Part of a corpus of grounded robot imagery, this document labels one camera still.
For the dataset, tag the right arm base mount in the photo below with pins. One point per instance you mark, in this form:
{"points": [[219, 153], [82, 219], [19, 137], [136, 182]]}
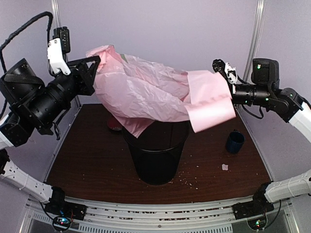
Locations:
{"points": [[254, 212]]}

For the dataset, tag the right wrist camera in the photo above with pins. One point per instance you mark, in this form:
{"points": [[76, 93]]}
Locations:
{"points": [[228, 72]]}

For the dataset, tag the aluminium frame post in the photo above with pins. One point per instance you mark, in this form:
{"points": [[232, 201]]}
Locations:
{"points": [[255, 40], [56, 13]]}

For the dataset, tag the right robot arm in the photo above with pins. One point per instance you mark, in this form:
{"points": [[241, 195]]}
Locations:
{"points": [[294, 109]]}

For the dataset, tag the red floral plate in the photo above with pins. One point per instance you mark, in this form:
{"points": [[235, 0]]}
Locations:
{"points": [[113, 124]]}

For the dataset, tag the black mesh trash bin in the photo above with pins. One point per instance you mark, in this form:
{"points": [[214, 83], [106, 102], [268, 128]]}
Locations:
{"points": [[157, 151]]}

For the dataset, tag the left aluminium frame post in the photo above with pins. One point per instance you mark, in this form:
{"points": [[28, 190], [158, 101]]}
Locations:
{"points": [[56, 13]]}

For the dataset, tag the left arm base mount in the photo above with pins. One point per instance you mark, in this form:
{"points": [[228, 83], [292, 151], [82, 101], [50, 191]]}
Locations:
{"points": [[63, 217]]}

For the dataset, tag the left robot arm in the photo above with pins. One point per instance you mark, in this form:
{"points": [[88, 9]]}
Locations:
{"points": [[38, 106]]}

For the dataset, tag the pink plastic trash bag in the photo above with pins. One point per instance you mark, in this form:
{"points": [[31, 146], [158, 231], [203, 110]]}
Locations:
{"points": [[138, 92]]}

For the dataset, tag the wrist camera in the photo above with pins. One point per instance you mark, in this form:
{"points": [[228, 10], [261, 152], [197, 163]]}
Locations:
{"points": [[228, 72], [57, 51]]}

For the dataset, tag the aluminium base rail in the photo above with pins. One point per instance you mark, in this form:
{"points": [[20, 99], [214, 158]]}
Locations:
{"points": [[200, 217]]}

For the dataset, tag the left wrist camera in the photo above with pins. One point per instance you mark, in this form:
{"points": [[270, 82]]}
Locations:
{"points": [[57, 51]]}

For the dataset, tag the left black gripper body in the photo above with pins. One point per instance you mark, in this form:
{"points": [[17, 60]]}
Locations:
{"points": [[82, 86]]}

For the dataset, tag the dark blue cup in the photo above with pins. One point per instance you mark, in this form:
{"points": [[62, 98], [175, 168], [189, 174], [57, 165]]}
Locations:
{"points": [[234, 142]]}

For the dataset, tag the right aluminium frame post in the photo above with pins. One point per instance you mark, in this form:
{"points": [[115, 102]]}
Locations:
{"points": [[255, 40]]}

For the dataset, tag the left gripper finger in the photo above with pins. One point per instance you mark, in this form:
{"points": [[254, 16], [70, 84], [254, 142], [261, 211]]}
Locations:
{"points": [[85, 65], [91, 69]]}

